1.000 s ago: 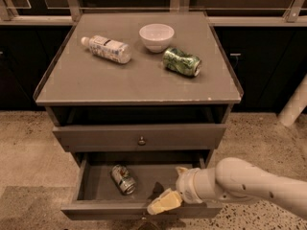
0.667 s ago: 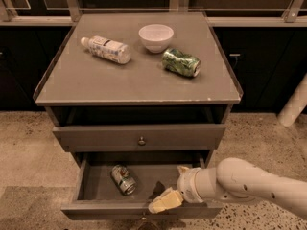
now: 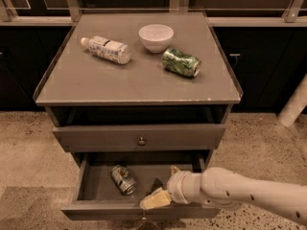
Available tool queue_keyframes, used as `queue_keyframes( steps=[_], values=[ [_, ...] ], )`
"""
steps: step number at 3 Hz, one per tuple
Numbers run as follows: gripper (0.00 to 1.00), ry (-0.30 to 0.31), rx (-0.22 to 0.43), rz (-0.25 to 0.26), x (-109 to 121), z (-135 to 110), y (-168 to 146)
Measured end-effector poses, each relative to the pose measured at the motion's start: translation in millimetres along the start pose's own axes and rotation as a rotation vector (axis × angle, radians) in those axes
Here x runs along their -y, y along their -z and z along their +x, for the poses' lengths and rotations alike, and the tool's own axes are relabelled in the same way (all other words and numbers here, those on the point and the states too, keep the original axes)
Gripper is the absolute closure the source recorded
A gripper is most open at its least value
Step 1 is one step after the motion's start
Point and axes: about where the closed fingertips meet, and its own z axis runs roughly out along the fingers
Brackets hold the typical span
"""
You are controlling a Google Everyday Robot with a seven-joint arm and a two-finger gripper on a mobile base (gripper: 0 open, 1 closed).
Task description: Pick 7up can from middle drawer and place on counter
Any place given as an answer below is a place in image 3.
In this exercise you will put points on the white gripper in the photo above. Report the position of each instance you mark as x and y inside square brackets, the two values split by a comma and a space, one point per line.
[177, 185]

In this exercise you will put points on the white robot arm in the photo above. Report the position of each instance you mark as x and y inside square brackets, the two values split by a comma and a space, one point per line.
[262, 163]

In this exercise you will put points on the metal middle drawer knob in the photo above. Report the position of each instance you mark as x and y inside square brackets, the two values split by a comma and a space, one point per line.
[146, 224]

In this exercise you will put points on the grey top drawer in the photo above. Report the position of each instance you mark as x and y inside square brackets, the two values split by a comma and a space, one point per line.
[125, 138]

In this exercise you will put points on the open grey middle drawer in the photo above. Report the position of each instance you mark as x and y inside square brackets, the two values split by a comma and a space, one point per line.
[98, 197]

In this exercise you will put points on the grey drawer cabinet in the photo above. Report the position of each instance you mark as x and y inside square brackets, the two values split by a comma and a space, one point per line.
[84, 90]

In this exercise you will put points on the crumpled green soda can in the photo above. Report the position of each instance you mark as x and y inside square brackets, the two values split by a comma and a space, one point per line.
[181, 63]

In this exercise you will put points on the round metal top knob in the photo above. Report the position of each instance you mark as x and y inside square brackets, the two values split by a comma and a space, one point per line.
[141, 141]

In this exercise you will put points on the clear plastic water bottle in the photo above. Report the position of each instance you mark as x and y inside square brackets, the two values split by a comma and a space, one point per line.
[108, 49]

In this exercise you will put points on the white ceramic bowl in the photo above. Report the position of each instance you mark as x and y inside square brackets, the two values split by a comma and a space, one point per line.
[156, 37]

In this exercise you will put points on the metal window frame rail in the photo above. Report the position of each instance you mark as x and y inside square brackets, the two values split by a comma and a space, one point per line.
[219, 13]

